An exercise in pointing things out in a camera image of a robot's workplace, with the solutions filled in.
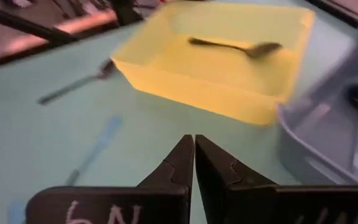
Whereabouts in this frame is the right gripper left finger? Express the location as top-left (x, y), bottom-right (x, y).
top-left (26, 134), bottom-right (195, 224)

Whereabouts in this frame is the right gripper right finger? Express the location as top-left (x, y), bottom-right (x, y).
top-left (195, 134), bottom-right (358, 224)

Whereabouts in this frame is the black-handled spoon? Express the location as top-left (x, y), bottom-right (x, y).
top-left (37, 58), bottom-right (117, 106)
top-left (187, 36), bottom-right (284, 59)

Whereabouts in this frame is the grey plastic bin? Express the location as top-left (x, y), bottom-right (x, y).
top-left (275, 21), bottom-right (358, 187)

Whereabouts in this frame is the teal table mat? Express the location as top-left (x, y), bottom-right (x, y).
top-left (0, 0), bottom-right (358, 224)

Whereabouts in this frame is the yellow translucent plastic bin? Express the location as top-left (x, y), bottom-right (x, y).
top-left (110, 1), bottom-right (316, 127)

